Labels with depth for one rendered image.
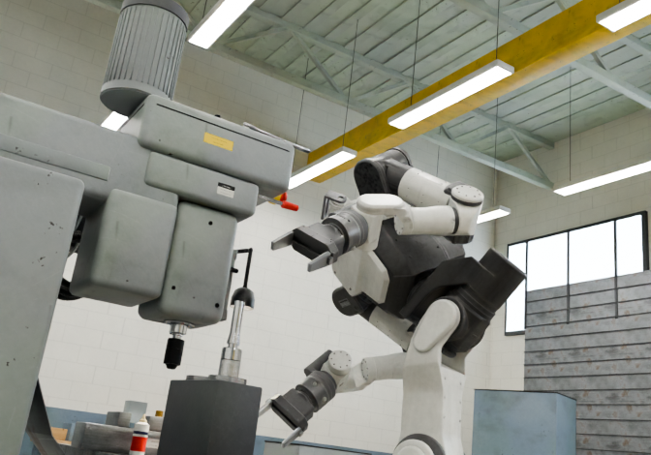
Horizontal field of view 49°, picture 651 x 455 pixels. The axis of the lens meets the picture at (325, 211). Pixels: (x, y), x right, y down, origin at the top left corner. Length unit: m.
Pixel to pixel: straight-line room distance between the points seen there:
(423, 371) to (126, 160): 0.94
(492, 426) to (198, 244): 6.20
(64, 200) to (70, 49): 7.80
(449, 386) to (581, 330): 8.87
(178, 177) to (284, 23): 7.46
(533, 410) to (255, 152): 6.01
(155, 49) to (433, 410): 1.23
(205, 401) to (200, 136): 0.76
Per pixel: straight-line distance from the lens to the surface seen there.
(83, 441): 2.14
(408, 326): 2.09
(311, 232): 1.52
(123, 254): 1.88
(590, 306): 10.60
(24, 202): 1.74
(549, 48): 7.07
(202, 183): 2.00
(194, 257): 1.97
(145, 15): 2.17
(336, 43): 9.70
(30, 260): 1.72
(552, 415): 7.67
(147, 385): 8.86
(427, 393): 1.79
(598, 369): 10.38
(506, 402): 7.87
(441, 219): 1.69
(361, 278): 1.94
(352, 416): 10.15
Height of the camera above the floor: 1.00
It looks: 19 degrees up
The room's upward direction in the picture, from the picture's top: 7 degrees clockwise
